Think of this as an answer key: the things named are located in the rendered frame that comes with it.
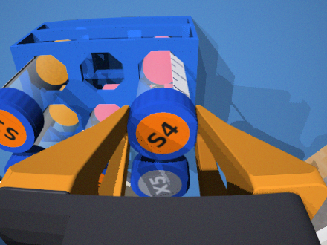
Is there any blue flat mat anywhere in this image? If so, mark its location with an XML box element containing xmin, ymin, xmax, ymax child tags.
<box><xmin>0</xmin><ymin>0</ymin><xmax>327</xmax><ymax>161</ymax></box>

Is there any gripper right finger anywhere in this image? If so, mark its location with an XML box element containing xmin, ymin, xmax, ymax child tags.
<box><xmin>195</xmin><ymin>105</ymin><xmax>327</xmax><ymax>220</ymax></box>

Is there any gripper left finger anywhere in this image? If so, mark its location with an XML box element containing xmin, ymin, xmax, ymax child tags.
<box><xmin>0</xmin><ymin>105</ymin><xmax>130</xmax><ymax>196</ymax></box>

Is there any blue tube rack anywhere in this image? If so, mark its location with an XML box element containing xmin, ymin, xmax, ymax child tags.
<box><xmin>10</xmin><ymin>16</ymin><xmax>198</xmax><ymax>134</ymax></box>

